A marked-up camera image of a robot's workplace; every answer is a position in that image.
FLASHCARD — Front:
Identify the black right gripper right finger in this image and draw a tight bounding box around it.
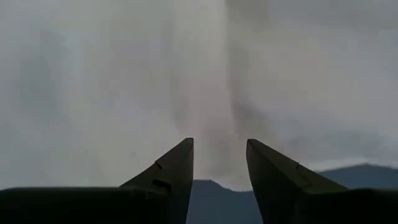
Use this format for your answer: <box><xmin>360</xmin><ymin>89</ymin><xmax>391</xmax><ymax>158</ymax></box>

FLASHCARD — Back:
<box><xmin>246</xmin><ymin>138</ymin><xmax>398</xmax><ymax>224</ymax></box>

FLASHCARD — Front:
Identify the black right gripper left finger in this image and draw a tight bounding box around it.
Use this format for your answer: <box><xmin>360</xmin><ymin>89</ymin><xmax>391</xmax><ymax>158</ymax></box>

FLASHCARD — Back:
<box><xmin>0</xmin><ymin>137</ymin><xmax>195</xmax><ymax>224</ymax></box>

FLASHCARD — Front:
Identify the large white cloth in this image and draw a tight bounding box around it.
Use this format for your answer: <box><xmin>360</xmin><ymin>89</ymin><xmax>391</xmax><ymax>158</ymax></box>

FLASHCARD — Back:
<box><xmin>0</xmin><ymin>0</ymin><xmax>398</xmax><ymax>192</ymax></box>

